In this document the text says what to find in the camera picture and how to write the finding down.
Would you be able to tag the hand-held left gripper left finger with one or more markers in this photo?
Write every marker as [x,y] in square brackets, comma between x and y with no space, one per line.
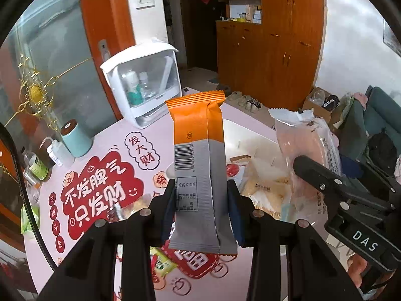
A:
[165,230]

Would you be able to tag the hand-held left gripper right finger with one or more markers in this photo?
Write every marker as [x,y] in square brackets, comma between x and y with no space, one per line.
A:
[234,219]

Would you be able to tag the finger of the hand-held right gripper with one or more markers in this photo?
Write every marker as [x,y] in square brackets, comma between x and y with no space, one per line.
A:
[352,169]
[313,172]

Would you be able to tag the green yellow small packet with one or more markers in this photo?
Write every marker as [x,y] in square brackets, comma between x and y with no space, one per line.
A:
[161,261]

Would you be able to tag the pink bread clear packet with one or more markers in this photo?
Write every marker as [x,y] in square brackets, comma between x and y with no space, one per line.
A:
[300,138]

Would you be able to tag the clear rice puff packet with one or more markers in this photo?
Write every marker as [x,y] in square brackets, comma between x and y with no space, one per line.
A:
[137,205]

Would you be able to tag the red snack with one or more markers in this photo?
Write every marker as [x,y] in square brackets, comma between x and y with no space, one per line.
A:
[233,169]

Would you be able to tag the dark brown candy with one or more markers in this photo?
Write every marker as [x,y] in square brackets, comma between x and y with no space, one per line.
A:
[114,214]

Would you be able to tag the white plastic storage bin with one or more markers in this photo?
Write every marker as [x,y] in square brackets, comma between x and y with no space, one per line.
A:
[244,138]

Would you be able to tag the orange grey snack bar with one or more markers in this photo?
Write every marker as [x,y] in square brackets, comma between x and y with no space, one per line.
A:
[194,150]

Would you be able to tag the person's right hand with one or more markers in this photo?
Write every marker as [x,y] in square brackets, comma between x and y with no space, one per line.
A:
[357,269]

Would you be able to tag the black bag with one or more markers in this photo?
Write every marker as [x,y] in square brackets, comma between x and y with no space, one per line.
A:
[380,147]

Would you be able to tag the teal sofa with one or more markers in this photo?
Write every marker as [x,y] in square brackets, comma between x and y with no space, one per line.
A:
[376,116]

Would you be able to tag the cardboard box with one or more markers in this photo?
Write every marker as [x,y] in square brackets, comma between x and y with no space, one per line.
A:
[316,109]

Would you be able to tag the black round container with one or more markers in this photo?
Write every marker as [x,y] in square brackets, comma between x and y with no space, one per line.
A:
[330,102]

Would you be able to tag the white black sneaker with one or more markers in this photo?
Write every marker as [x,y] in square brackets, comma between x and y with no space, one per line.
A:
[250,103]
[258,106]

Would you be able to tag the beige slipper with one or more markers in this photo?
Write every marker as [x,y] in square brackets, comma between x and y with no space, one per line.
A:
[243,99]
[233,95]

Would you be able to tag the wooden cabinet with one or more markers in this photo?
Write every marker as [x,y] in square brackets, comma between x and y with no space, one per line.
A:
[275,53]

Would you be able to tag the teal canister brown lid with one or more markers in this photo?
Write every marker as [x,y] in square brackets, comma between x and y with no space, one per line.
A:
[76,141]

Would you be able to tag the dark slipper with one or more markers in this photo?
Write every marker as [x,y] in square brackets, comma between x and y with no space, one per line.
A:
[219,84]

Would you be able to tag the white squeeze bottle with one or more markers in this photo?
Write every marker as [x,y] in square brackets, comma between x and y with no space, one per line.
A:
[61,153]

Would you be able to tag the clear glass cup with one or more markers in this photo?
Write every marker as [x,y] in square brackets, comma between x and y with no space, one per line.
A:
[33,196]

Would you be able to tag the green tissue pack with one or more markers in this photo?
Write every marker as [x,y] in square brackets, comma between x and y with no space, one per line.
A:
[28,222]

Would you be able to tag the glass bottle green label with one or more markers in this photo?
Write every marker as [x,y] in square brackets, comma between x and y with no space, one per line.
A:
[37,167]

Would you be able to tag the white teal tube bottle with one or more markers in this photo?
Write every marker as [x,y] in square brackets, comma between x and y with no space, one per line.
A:
[131,89]

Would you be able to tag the clear small bottle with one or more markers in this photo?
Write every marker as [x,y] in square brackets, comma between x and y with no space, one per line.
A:
[146,84]

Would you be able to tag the white cosmetic organizer box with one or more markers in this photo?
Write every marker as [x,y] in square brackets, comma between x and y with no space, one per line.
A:
[116,69]

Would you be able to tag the group of small cardboard boxes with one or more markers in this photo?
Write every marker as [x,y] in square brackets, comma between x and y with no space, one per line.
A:
[247,14]

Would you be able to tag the wooden framed glass door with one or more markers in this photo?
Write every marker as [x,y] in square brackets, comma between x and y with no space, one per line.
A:
[62,37]

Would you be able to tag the white wall switch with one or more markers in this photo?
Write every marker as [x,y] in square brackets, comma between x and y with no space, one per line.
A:
[145,0]

